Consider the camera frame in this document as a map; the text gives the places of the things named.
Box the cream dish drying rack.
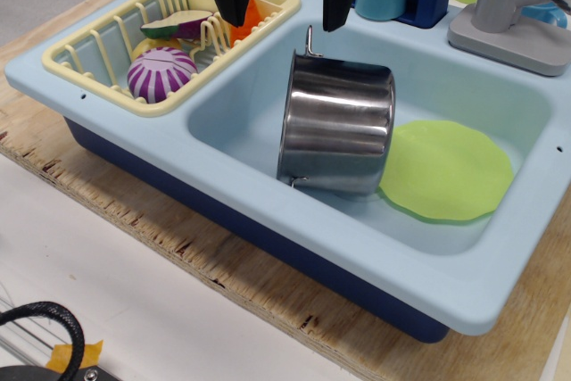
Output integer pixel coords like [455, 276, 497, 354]
[42, 0, 302, 117]

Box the orange toy carrot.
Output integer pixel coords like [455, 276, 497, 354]
[229, 0, 263, 47]

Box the light blue toy sink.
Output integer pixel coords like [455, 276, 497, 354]
[5, 0, 570, 342]

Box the stainless steel pot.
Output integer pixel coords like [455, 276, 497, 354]
[276, 29, 395, 196]

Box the green plastic plate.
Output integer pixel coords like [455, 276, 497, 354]
[379, 120, 514, 221]

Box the yellow tape piece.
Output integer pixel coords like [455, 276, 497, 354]
[46, 340, 103, 374]

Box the yellow toy vegetable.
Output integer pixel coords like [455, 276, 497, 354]
[130, 38, 182, 62]

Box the toy eggplant slice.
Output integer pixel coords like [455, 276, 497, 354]
[140, 10, 213, 39]

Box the grey toy faucet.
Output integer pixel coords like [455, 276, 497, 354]
[447, 0, 570, 77]

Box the plywood board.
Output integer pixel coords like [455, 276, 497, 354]
[0, 0, 571, 381]

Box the purple striped toy onion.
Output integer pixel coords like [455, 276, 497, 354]
[127, 46, 198, 104]

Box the black braided cable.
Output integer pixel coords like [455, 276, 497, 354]
[0, 302, 86, 381]

